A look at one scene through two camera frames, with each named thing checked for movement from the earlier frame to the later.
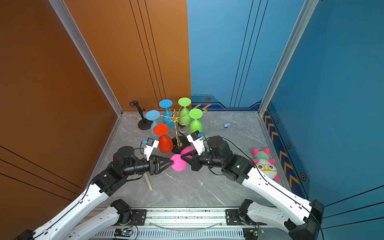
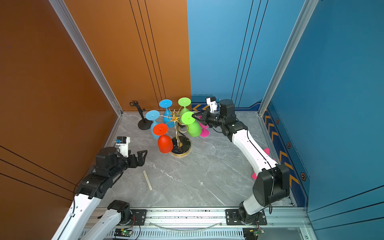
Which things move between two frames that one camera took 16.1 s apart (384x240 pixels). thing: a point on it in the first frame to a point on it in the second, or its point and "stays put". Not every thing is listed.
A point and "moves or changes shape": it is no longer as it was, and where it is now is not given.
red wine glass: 165,144 stays put
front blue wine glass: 153,115 stays put
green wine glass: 196,124 moves or changes shape
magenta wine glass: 179,164 to 204,133
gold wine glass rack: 179,142 stays put
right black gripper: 197,165 to 206,115
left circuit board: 123,232 stays put
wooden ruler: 148,181 stays put
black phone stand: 145,123 stays put
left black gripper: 155,169 to 135,163
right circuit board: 252,233 stays put
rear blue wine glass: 167,118 stays put
